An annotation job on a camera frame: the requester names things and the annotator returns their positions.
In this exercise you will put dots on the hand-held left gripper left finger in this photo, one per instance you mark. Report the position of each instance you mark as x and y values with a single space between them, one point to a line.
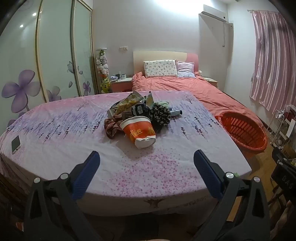
86 172

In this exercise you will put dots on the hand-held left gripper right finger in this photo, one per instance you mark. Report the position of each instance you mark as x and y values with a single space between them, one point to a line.
208 173

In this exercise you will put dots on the orange plastic laundry basket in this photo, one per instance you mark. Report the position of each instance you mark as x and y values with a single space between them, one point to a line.
242 136

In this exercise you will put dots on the red plaid scrunchie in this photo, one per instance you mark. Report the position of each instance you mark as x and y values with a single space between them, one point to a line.
111 127

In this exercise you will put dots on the orange instant noodle cup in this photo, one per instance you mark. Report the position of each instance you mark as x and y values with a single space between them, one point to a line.
138 132

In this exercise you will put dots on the light blue cream tube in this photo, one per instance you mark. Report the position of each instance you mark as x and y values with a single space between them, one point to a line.
177 112

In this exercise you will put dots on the black floral cloth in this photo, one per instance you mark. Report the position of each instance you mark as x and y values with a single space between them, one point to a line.
159 117

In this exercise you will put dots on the yellow snack bag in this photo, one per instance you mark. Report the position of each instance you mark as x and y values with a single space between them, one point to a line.
124 104

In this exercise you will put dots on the dark printed sock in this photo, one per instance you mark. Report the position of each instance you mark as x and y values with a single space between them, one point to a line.
140 110

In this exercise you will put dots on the green fluffy towel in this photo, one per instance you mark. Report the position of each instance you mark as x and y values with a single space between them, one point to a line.
161 103

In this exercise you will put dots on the silver foil wrapper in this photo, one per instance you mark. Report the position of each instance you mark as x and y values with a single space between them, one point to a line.
149 99

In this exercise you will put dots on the pink floral tablecloth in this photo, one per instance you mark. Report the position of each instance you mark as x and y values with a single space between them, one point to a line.
57 139

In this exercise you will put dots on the white smartphone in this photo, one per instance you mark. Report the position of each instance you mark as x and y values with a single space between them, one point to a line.
15 144

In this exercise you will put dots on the coral red duvet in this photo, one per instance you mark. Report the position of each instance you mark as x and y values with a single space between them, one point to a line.
185 88

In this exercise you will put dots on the pink nightstand with mug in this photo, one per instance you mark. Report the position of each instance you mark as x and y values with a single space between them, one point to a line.
121 85

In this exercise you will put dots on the column of plush toys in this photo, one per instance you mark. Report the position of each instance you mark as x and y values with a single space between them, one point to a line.
103 67

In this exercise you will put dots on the pink striped pillow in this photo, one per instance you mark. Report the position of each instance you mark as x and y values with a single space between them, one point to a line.
185 68

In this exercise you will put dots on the white floral pillow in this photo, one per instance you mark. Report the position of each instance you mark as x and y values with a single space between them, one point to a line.
160 68

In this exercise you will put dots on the pink striped curtain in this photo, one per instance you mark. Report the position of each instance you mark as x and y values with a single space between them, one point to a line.
275 60

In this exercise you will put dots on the cream and pink headboard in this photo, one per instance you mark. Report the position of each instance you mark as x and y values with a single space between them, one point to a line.
157 55

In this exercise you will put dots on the flower printed sliding wardrobe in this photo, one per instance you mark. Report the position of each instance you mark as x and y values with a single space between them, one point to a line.
53 46

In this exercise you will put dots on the white air conditioner pipe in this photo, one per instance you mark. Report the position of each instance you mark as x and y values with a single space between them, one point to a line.
223 34

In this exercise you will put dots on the white air conditioner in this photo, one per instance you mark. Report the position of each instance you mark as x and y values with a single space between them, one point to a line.
212 15

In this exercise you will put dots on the curtain rod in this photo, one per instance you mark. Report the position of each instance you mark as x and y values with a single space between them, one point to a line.
261 10

